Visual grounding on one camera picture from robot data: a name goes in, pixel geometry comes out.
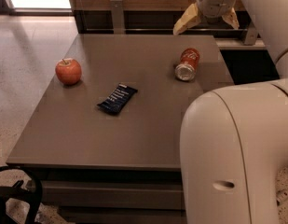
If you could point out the black chair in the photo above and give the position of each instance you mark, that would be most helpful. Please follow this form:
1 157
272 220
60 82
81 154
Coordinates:
32 197

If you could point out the dark blue snack bar wrapper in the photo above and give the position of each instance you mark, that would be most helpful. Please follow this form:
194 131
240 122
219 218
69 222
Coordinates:
119 97

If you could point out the right metal wall bracket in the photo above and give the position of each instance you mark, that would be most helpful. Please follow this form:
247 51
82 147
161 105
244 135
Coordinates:
251 35

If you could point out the left metal wall bracket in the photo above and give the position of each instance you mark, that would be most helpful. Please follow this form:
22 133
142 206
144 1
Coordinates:
117 13

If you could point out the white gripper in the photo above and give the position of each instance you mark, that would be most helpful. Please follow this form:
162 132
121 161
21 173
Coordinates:
215 4

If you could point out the metal wall bracket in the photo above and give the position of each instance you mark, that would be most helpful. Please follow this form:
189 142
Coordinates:
117 13
251 35

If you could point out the grey cabinet with drawers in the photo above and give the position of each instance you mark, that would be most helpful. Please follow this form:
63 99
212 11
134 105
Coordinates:
99 168

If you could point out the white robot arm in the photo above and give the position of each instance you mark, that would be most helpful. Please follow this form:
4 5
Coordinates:
234 140

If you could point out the red apple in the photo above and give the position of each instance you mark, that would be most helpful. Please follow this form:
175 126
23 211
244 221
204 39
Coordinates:
68 71

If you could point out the striped tube on floor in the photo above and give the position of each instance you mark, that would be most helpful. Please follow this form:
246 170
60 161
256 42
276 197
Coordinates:
281 196

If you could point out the red coke can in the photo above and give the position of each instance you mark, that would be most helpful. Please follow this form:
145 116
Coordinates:
186 69

